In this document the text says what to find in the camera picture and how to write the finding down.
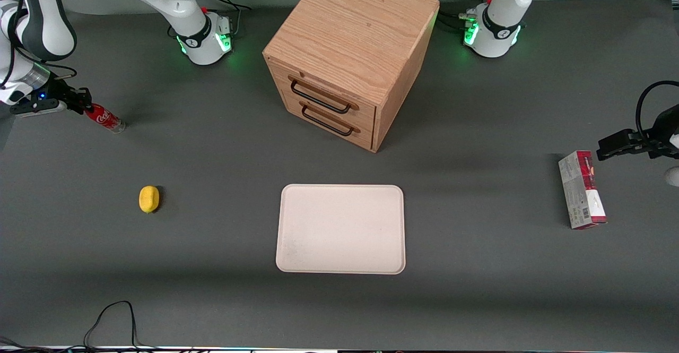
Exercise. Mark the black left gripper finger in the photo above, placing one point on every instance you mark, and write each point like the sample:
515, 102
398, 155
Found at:
618, 137
618, 152

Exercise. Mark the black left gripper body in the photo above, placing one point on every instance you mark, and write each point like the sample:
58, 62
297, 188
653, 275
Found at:
661, 131

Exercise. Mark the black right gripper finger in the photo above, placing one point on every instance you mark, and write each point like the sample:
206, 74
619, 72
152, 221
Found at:
84, 96
86, 109

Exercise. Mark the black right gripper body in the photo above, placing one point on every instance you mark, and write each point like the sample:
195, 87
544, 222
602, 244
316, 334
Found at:
62, 94

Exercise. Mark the red cola can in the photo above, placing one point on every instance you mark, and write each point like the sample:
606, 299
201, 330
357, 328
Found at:
106, 118

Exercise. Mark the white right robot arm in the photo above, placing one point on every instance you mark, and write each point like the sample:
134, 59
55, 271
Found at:
175, 2

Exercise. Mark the cream rectangular tray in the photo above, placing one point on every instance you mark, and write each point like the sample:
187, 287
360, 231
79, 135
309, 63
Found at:
340, 229

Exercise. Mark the red and grey carton box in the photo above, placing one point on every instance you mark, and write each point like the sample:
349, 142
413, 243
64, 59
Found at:
581, 189

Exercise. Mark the yellow lemon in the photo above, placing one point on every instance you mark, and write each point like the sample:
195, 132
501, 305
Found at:
149, 199

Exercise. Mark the wooden drawer cabinet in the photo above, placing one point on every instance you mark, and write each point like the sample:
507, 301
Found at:
350, 45

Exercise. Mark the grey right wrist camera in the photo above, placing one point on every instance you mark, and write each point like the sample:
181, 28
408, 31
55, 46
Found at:
34, 108

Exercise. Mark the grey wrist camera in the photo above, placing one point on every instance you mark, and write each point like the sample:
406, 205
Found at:
673, 175
34, 108

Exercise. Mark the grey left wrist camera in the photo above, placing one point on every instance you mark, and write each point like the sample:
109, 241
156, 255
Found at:
673, 175

